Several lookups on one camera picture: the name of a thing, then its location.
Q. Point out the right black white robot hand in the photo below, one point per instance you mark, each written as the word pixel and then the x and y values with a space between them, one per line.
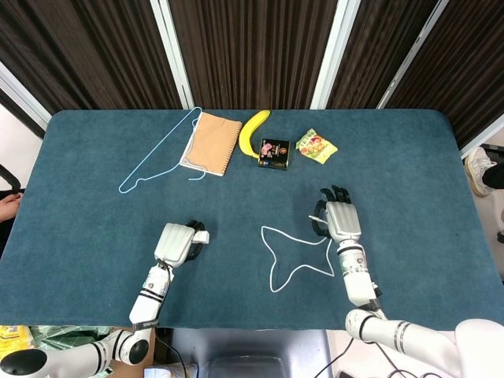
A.
pixel 342 218

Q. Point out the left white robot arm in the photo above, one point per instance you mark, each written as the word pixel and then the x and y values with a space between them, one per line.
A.
pixel 151 289

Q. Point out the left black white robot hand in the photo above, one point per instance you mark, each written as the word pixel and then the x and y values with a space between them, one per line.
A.
pixel 173 244

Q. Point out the grey chair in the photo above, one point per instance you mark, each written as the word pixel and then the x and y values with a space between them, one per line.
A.
pixel 244 348

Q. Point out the beige sneaker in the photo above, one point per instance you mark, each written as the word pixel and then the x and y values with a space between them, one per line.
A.
pixel 477 169

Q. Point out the bystander bare hand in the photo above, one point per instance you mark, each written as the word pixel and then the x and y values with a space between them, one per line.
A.
pixel 8 206

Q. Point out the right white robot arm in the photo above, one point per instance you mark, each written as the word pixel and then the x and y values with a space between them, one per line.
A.
pixel 354 275

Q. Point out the blue table cloth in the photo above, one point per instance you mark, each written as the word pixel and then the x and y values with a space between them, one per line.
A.
pixel 413 204

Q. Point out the yellow printed packet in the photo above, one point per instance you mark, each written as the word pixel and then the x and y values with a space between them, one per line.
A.
pixel 13 336

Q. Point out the white partition frame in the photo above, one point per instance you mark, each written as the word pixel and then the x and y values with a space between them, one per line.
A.
pixel 484 136
pixel 413 55
pixel 173 55
pixel 23 100
pixel 332 55

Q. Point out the yellow banana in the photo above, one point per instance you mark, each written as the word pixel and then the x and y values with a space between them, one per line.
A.
pixel 248 136

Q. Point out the white plastic block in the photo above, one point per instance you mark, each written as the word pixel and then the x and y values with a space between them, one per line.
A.
pixel 201 237

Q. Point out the white blue packet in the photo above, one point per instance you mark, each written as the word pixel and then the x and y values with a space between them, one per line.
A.
pixel 169 372

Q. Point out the black printed box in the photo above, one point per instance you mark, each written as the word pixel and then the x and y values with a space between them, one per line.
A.
pixel 275 155

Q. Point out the brown spiral notebook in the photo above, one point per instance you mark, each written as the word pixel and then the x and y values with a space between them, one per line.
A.
pixel 212 143

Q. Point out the green patterned bag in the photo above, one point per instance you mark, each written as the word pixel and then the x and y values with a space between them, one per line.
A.
pixel 71 336

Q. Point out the yellow green snack packet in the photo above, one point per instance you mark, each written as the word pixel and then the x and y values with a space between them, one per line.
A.
pixel 317 147

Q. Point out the black trouser leg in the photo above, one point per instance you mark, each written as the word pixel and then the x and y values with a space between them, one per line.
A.
pixel 495 177

